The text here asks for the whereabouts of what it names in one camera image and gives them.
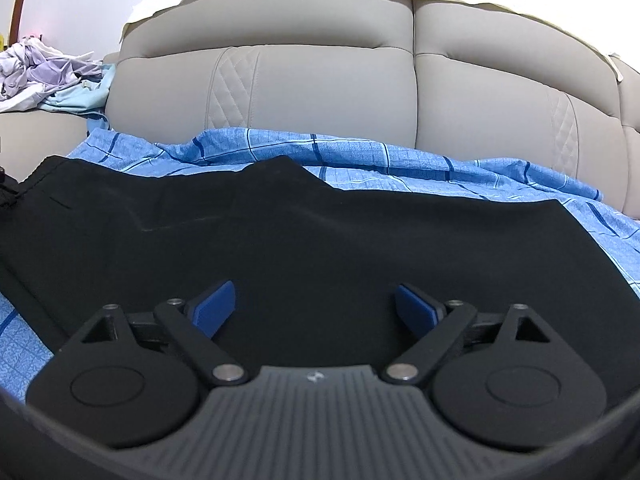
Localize black pants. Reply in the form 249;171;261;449
1;156;639;402

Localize blue plaid bed sheet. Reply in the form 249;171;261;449
0;127;640;406

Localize beige leather headboard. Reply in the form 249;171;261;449
0;0;640;221

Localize pile of light clothes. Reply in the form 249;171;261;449
1;37;115;115

